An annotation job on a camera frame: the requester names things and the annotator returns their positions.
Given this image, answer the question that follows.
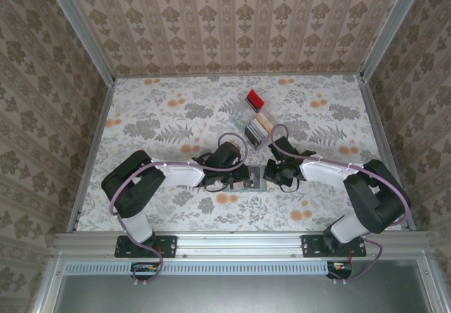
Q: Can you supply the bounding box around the green card holder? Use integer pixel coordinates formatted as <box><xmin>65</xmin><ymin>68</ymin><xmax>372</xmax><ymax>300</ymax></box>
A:
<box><xmin>225</xmin><ymin>164</ymin><xmax>269</xmax><ymax>193</ymax></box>

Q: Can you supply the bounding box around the tan credit card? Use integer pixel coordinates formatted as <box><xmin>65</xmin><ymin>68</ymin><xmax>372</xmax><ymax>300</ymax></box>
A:
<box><xmin>254</xmin><ymin>113</ymin><xmax>274</xmax><ymax>133</ymax></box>

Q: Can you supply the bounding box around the clear acrylic card box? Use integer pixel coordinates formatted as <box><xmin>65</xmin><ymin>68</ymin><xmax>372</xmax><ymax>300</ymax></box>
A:
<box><xmin>229</xmin><ymin>100</ymin><xmax>276</xmax><ymax>151</ymax></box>

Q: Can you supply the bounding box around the floral patterned table cover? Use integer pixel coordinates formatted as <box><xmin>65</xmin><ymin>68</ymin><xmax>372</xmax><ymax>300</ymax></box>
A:
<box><xmin>75</xmin><ymin>75</ymin><xmax>402</xmax><ymax>233</ymax></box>

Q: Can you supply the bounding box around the grey metal panel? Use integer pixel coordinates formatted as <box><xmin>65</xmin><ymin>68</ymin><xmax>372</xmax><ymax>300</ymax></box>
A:
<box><xmin>33</xmin><ymin>259</ymin><xmax>451</xmax><ymax>313</ymax></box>

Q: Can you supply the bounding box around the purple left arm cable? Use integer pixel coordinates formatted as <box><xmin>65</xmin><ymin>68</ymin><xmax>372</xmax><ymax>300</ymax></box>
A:
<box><xmin>109</xmin><ymin>132</ymin><xmax>248</xmax><ymax>288</ymax></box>

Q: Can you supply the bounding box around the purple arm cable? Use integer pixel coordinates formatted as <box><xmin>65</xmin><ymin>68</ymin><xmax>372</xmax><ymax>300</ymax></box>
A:
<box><xmin>109</xmin><ymin>132</ymin><xmax>248</xmax><ymax>288</ymax></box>
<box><xmin>269</xmin><ymin>123</ymin><xmax>412</xmax><ymax>286</ymax></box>

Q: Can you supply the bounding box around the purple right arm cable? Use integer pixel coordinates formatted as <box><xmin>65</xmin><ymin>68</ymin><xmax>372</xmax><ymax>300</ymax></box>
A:
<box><xmin>269</xmin><ymin>123</ymin><xmax>412</xmax><ymax>286</ymax></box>

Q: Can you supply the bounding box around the aluminium mounting rail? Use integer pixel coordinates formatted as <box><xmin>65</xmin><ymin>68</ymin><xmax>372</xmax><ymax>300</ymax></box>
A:
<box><xmin>52</xmin><ymin>231</ymin><xmax>433</xmax><ymax>257</ymax></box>

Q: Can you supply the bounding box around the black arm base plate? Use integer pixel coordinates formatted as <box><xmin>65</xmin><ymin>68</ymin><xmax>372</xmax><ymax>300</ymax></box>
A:
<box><xmin>301</xmin><ymin>234</ymin><xmax>367</xmax><ymax>259</ymax></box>
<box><xmin>115</xmin><ymin>234</ymin><xmax>177</xmax><ymax>259</ymax></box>

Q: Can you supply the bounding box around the aluminium table end rail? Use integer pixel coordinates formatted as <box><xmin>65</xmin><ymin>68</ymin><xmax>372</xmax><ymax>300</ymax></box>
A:
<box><xmin>114</xmin><ymin>72</ymin><xmax>362</xmax><ymax>80</ymax></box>

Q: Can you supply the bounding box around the aluminium table side rail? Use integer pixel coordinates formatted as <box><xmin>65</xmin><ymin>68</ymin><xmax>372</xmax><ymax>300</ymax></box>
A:
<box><xmin>66</xmin><ymin>78</ymin><xmax>117</xmax><ymax>233</ymax></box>
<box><xmin>356</xmin><ymin>75</ymin><xmax>419</xmax><ymax>232</ymax></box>

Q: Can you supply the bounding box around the white slotted cable duct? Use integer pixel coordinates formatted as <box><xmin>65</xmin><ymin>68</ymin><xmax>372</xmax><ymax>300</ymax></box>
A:
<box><xmin>65</xmin><ymin>260</ymin><xmax>330</xmax><ymax>276</ymax></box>

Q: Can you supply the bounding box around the black controller board with wires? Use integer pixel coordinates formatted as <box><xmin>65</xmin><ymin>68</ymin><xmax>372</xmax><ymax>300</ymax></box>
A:
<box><xmin>326</xmin><ymin>260</ymin><xmax>353</xmax><ymax>280</ymax></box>
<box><xmin>130</xmin><ymin>262</ymin><xmax>160</xmax><ymax>281</ymax></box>

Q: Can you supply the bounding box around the aluminium frame post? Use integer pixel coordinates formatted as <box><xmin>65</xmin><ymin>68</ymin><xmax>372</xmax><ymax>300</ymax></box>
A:
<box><xmin>41</xmin><ymin>0</ymin><xmax>117</xmax><ymax>83</ymax></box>
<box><xmin>359</xmin><ymin>0</ymin><xmax>431</xmax><ymax>81</ymax></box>

